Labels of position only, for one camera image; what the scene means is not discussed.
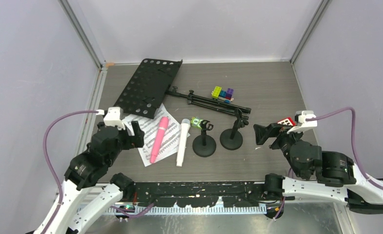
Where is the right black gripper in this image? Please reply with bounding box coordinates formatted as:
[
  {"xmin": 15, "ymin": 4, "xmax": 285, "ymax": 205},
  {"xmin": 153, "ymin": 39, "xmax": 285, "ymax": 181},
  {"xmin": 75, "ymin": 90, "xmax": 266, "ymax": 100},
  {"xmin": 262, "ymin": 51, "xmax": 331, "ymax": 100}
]
[{"xmin": 252, "ymin": 121, "xmax": 305, "ymax": 177}]

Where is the sheet music page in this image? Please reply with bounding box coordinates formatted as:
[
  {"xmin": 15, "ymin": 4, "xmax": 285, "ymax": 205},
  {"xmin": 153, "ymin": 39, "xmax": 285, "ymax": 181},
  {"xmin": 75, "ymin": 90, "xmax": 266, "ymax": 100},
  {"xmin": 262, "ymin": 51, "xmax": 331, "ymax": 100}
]
[
  {"xmin": 138, "ymin": 147, "xmax": 151, "ymax": 167},
  {"xmin": 122, "ymin": 104, "xmax": 181, "ymax": 162}
]

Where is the pink toy microphone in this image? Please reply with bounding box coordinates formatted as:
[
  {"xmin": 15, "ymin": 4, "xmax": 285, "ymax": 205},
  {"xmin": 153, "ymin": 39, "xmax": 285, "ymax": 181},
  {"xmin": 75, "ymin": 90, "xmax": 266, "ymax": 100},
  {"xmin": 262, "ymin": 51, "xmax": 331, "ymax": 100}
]
[{"xmin": 150, "ymin": 116, "xmax": 169, "ymax": 164}]

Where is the black music stand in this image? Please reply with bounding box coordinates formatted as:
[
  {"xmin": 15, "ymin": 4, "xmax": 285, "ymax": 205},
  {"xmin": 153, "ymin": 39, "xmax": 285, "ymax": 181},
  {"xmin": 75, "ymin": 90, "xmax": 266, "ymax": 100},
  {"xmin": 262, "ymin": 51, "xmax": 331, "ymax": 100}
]
[{"xmin": 113, "ymin": 58, "xmax": 251, "ymax": 119}]

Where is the white toy microphone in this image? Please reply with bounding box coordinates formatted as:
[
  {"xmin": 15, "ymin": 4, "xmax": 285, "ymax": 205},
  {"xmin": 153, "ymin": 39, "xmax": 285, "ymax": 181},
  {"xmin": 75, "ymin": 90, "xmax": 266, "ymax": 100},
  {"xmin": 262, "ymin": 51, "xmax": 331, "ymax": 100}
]
[{"xmin": 176, "ymin": 119, "xmax": 191, "ymax": 167}]

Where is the black round microphone stand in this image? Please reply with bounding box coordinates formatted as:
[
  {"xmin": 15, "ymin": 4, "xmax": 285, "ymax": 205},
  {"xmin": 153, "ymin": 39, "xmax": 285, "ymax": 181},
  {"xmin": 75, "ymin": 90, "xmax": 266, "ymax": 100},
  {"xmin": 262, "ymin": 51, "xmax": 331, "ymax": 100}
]
[{"xmin": 192, "ymin": 120, "xmax": 217, "ymax": 157}]

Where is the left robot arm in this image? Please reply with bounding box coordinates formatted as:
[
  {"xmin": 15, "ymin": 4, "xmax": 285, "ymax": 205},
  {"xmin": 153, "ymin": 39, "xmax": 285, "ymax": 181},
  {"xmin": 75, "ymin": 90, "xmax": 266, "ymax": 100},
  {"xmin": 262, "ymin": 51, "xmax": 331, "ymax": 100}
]
[{"xmin": 33, "ymin": 121, "xmax": 144, "ymax": 234}]

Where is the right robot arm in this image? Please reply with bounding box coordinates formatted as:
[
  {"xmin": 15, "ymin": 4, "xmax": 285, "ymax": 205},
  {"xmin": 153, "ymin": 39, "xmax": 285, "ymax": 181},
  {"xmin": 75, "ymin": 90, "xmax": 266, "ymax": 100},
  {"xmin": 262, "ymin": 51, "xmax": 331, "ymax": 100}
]
[{"xmin": 253, "ymin": 123, "xmax": 383, "ymax": 215}]

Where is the red white cube block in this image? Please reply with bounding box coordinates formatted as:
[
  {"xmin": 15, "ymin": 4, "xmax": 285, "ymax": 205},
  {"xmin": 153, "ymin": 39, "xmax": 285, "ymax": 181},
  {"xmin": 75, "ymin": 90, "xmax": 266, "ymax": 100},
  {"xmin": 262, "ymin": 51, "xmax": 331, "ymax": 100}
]
[{"xmin": 277, "ymin": 117, "xmax": 297, "ymax": 126}]

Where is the colourful toy brick car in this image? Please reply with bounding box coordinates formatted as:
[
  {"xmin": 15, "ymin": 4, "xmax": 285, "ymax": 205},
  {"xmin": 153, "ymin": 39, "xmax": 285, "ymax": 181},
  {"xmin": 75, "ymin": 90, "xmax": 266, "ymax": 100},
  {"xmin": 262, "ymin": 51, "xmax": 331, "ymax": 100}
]
[{"xmin": 211, "ymin": 86, "xmax": 234, "ymax": 103}]

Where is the green owl number block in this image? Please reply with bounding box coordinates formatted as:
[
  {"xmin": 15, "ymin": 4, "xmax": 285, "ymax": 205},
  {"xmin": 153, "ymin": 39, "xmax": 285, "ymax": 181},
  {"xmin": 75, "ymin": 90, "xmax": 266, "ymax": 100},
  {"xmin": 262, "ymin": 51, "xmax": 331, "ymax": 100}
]
[{"xmin": 190, "ymin": 117, "xmax": 203, "ymax": 129}]

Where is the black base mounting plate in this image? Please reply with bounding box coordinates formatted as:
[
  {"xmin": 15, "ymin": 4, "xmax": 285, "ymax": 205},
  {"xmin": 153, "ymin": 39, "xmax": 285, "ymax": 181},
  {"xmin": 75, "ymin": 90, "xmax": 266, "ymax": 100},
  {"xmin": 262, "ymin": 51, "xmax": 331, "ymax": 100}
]
[{"xmin": 121, "ymin": 181, "xmax": 282, "ymax": 208}]

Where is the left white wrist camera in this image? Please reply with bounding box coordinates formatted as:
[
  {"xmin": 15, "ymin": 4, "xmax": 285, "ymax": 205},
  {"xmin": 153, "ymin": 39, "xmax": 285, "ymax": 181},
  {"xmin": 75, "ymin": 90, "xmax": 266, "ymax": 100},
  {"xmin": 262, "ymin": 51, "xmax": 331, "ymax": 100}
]
[{"xmin": 103, "ymin": 107, "xmax": 126, "ymax": 130}]

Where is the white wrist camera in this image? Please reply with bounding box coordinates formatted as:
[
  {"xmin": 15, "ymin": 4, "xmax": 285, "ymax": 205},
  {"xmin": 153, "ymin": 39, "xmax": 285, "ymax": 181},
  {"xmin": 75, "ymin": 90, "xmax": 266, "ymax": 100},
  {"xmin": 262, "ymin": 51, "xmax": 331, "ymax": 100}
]
[
  {"xmin": 287, "ymin": 110, "xmax": 318, "ymax": 134},
  {"xmin": 103, "ymin": 107, "xmax": 126, "ymax": 130}
]

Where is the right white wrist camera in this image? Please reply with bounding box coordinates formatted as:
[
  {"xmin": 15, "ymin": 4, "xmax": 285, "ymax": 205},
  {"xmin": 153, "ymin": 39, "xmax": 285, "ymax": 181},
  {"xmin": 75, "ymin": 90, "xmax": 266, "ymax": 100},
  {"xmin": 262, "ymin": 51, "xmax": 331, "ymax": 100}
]
[{"xmin": 287, "ymin": 110, "xmax": 318, "ymax": 134}]

